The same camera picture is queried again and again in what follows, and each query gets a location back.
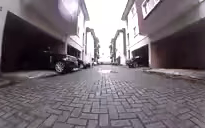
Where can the row of white buildings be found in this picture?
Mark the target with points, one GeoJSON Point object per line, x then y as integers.
{"type": "Point", "coordinates": [91, 48]}
{"type": "Point", "coordinates": [118, 48]}

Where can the dark car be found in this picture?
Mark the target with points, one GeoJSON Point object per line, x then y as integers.
{"type": "Point", "coordinates": [134, 61]}

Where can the grey brick paved road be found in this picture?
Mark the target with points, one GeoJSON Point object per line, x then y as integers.
{"type": "Point", "coordinates": [103, 100]}

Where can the black car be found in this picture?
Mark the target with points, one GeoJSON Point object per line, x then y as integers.
{"type": "Point", "coordinates": [61, 62]}

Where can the white building with garage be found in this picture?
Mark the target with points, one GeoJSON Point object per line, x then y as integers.
{"type": "Point", "coordinates": [176, 30]}

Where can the concrete driveway apron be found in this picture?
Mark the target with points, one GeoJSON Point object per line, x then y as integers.
{"type": "Point", "coordinates": [20, 76]}
{"type": "Point", "coordinates": [186, 73]}

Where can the white building with carport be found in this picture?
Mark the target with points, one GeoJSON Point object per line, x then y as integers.
{"type": "Point", "coordinates": [30, 20]}

